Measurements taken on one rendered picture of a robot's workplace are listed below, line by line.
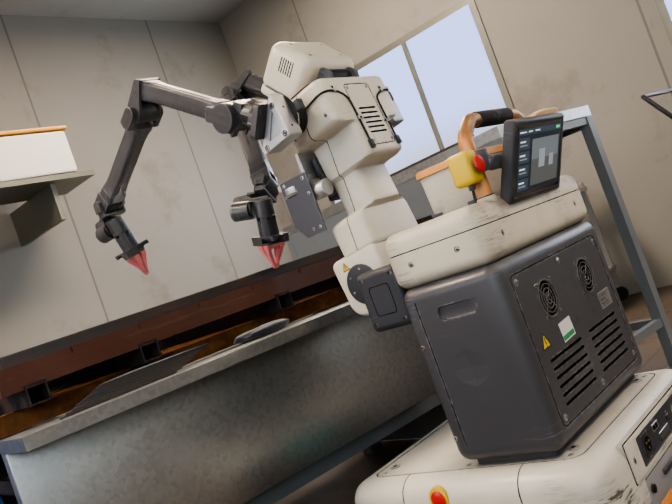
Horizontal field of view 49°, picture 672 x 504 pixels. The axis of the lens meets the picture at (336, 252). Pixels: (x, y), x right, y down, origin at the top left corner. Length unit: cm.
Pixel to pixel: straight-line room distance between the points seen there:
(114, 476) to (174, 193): 412
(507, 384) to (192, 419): 82
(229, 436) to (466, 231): 87
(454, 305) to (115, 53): 480
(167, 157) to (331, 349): 388
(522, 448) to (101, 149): 448
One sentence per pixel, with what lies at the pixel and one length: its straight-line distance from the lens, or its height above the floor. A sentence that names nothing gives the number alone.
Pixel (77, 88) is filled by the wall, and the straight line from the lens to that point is 573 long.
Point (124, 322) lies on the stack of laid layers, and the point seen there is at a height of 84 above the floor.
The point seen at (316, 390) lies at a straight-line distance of 215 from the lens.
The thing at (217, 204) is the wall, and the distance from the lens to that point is 601.
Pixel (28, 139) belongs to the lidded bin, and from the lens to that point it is 459.
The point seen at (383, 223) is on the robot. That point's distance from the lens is 187.
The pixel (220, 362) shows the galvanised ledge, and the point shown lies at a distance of 181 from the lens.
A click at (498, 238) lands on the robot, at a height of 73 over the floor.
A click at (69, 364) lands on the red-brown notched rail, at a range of 188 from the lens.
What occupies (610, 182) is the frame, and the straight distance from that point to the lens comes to 300.
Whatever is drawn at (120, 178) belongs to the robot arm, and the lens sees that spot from 234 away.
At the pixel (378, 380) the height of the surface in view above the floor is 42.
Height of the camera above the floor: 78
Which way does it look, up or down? 1 degrees up
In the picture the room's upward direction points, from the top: 20 degrees counter-clockwise
